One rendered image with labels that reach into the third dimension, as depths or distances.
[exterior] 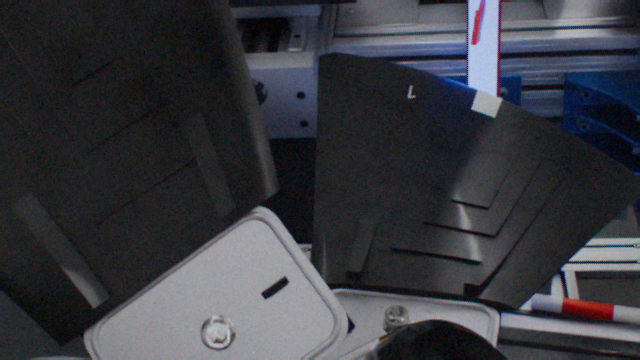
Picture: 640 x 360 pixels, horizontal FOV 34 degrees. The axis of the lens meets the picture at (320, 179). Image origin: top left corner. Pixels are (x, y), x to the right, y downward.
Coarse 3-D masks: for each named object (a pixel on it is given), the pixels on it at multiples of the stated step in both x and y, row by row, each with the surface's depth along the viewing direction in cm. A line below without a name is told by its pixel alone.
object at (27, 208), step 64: (0, 0) 41; (64, 0) 41; (128, 0) 42; (192, 0) 42; (0, 64) 40; (64, 64) 40; (128, 64) 41; (192, 64) 42; (0, 128) 40; (64, 128) 40; (128, 128) 41; (192, 128) 41; (256, 128) 41; (0, 192) 40; (64, 192) 40; (128, 192) 40; (192, 192) 41; (256, 192) 41; (0, 256) 40; (64, 256) 40; (128, 256) 40; (64, 320) 40
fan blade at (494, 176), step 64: (320, 64) 68; (384, 64) 69; (320, 128) 63; (384, 128) 63; (448, 128) 64; (512, 128) 66; (320, 192) 58; (384, 192) 58; (448, 192) 58; (512, 192) 59; (576, 192) 61; (320, 256) 54; (384, 256) 53; (448, 256) 53; (512, 256) 53
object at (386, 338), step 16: (432, 320) 40; (384, 336) 38; (400, 336) 38; (416, 336) 38; (432, 336) 39; (448, 336) 40; (464, 336) 41; (480, 336) 41; (368, 352) 38; (384, 352) 37; (400, 352) 37; (416, 352) 38; (432, 352) 39; (448, 352) 40; (464, 352) 40; (480, 352) 41; (496, 352) 42
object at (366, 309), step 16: (352, 304) 51; (368, 304) 51; (384, 304) 51; (400, 304) 51; (416, 304) 51; (432, 304) 51; (448, 304) 50; (464, 304) 50; (480, 304) 50; (368, 320) 50; (416, 320) 50; (448, 320) 49; (464, 320) 49; (480, 320) 49; (496, 320) 49; (352, 336) 49; (368, 336) 49; (496, 336) 48; (336, 352) 48
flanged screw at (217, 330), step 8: (208, 320) 40; (216, 320) 39; (224, 320) 39; (208, 328) 39; (216, 328) 40; (224, 328) 39; (232, 328) 40; (200, 336) 40; (208, 336) 39; (216, 336) 40; (224, 336) 40; (232, 336) 39; (208, 344) 39; (216, 344) 39; (224, 344) 39
